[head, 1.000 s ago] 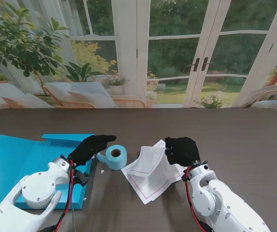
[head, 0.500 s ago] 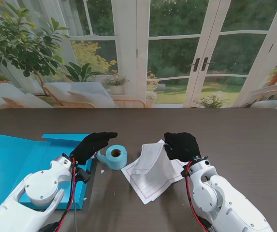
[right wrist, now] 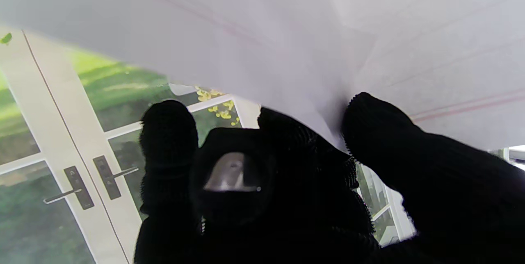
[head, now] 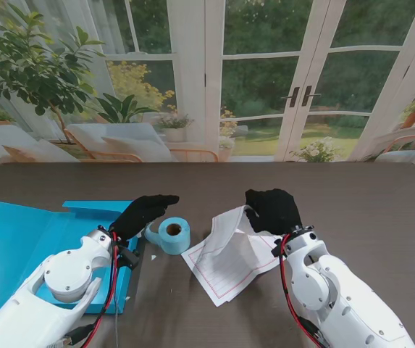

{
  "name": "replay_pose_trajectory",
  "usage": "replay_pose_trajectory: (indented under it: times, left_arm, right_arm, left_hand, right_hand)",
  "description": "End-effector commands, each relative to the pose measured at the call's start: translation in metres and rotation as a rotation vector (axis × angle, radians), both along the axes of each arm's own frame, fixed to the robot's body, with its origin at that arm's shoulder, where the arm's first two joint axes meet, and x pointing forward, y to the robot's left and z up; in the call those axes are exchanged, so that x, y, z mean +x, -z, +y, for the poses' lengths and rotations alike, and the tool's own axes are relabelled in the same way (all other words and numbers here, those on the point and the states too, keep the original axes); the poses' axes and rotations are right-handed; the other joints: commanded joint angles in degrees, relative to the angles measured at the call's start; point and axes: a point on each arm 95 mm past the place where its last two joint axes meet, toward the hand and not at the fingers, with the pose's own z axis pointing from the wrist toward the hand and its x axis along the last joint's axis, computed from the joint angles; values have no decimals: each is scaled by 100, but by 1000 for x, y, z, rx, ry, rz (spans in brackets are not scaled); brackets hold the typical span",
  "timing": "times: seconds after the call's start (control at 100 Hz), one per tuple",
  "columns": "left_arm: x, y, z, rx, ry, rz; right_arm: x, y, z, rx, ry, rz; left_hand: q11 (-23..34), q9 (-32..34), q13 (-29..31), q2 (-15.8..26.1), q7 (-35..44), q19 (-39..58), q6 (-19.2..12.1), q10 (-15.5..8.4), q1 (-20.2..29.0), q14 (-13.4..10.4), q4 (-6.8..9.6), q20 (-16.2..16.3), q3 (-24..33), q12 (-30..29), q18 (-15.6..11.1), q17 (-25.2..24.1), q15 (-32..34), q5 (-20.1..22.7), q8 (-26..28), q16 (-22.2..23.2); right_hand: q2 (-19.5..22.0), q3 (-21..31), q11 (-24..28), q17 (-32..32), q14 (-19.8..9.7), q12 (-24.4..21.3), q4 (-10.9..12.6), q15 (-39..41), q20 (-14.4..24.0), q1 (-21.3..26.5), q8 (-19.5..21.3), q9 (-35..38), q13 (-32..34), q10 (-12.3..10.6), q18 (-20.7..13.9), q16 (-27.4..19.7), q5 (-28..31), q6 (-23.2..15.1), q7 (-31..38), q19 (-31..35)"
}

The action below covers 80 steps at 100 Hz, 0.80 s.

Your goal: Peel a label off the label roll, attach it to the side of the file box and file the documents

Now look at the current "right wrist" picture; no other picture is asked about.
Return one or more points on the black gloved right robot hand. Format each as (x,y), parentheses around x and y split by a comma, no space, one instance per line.
(266,215)

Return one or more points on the printed garden room backdrop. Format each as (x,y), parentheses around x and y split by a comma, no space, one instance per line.
(61,133)

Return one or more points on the red-lined white paper sheet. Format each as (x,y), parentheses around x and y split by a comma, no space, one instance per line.
(246,10)

